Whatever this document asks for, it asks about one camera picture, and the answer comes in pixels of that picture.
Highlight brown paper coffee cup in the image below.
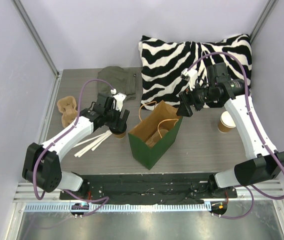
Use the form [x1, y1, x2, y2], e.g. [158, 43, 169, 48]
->
[114, 132, 126, 139]

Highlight zebra print pillow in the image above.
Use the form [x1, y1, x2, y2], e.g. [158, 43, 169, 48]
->
[138, 34, 252, 110]

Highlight aluminium front rail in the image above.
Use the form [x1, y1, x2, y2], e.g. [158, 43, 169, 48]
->
[13, 180, 284, 213]

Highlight white paper straw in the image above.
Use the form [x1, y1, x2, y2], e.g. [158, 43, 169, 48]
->
[74, 135, 105, 158]
[74, 130, 111, 147]
[91, 132, 112, 151]

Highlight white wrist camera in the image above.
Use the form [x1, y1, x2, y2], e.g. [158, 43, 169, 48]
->
[110, 88, 127, 112]
[181, 68, 198, 91]

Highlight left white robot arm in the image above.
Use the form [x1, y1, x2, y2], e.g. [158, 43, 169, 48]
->
[22, 93, 129, 200]

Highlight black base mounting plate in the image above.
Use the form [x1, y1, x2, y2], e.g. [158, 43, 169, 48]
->
[59, 172, 239, 206]

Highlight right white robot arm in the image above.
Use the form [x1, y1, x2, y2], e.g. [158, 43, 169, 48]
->
[177, 63, 284, 198]

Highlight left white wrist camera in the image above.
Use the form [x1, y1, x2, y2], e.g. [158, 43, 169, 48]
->
[110, 88, 127, 112]

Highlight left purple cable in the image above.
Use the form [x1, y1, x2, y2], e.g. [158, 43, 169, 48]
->
[32, 78, 117, 216]

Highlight olive green folded cloth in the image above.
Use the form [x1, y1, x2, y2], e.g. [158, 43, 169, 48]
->
[97, 66, 136, 101]

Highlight white paper straw lower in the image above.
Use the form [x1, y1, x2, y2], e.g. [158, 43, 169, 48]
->
[74, 135, 105, 158]

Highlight purple cable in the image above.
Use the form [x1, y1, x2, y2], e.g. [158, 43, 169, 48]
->
[32, 78, 117, 216]
[186, 51, 284, 220]

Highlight brown paper cups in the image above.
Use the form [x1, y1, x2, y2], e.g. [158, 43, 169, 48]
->
[218, 111, 236, 133]

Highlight white paper straw upper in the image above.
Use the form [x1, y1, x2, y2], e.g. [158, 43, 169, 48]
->
[91, 132, 112, 151]

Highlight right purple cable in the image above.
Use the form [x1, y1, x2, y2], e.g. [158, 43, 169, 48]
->
[186, 51, 284, 220]

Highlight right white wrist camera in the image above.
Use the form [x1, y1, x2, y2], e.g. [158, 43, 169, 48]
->
[181, 68, 198, 91]

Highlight white paper straw middle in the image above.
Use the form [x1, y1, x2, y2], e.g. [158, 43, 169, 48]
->
[74, 130, 111, 147]

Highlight green paper gift bag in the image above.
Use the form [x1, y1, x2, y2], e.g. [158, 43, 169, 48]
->
[128, 101, 183, 170]

